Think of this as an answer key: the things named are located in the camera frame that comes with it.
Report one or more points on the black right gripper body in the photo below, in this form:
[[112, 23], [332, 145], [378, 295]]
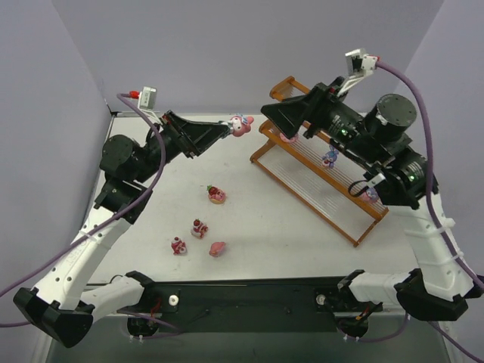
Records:
[[315, 111]]

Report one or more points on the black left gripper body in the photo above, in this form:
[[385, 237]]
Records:
[[178, 135]]

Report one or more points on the purple bunny sitting donut toy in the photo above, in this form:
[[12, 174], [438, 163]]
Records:
[[287, 140]]

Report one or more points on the small purple bunny cupcake toy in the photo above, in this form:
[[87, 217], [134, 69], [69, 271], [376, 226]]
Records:
[[329, 159]]

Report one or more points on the strawberry cake slice toy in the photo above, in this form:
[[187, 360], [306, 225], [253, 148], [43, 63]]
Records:
[[199, 229]]

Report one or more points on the pink pig bow toy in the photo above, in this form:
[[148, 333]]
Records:
[[217, 248]]

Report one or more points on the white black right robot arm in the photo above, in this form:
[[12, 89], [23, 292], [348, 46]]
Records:
[[440, 286]]

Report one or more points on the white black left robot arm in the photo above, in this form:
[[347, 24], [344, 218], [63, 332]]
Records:
[[59, 303]]

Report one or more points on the orange wooden tiered shelf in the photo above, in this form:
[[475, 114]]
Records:
[[333, 194]]

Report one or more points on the strawberry bear donut toy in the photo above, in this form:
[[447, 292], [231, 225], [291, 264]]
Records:
[[216, 195]]

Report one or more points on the red bear cake toy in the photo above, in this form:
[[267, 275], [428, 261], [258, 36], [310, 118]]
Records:
[[178, 246]]

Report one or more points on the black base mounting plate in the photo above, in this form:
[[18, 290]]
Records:
[[286, 305]]

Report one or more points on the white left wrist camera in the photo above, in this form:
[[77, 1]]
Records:
[[146, 99]]

